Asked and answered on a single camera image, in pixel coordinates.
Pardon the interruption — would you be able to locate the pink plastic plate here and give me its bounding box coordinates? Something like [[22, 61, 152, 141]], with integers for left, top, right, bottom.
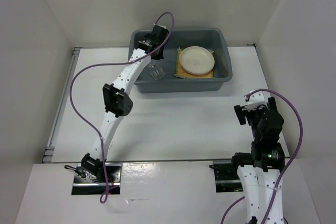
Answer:
[[177, 68, 214, 79]]

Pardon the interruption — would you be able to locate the grey plastic bin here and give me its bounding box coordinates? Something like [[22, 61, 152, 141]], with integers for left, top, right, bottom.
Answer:
[[135, 28, 233, 93]]

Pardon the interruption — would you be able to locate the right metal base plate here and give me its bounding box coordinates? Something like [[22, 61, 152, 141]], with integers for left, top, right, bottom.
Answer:
[[209, 159, 243, 193]]

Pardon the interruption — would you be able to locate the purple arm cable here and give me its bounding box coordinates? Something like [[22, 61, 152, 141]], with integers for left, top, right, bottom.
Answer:
[[69, 12, 175, 204], [219, 89, 304, 224]]

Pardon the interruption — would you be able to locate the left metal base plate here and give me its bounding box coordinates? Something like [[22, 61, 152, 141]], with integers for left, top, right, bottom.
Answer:
[[65, 163, 122, 196]]

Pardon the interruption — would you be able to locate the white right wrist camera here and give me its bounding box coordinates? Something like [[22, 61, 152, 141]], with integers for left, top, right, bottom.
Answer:
[[245, 90, 266, 111]]

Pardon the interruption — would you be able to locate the woven bamboo tray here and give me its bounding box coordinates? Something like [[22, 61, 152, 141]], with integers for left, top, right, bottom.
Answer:
[[175, 47, 214, 79]]

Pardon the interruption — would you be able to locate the cream plastic plate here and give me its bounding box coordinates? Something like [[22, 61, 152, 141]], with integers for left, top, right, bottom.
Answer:
[[180, 46, 215, 74]]

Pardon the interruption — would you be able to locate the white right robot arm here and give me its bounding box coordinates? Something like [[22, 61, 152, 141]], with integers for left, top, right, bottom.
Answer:
[[230, 92, 285, 223]]

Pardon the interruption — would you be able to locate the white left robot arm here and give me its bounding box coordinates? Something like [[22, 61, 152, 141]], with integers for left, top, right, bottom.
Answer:
[[81, 25, 169, 182]]

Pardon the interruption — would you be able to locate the aluminium table edge rail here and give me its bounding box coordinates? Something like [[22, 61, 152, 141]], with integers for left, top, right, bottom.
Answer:
[[43, 47, 129, 163]]

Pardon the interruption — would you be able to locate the metal base plate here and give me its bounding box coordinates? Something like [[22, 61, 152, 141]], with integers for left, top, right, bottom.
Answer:
[[209, 159, 243, 193], [65, 163, 122, 196]]

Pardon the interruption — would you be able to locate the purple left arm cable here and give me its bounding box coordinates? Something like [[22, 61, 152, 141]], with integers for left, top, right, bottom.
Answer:
[[69, 12, 175, 204]]

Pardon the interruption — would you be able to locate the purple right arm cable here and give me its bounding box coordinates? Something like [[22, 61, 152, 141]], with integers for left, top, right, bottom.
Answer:
[[219, 89, 304, 224]]

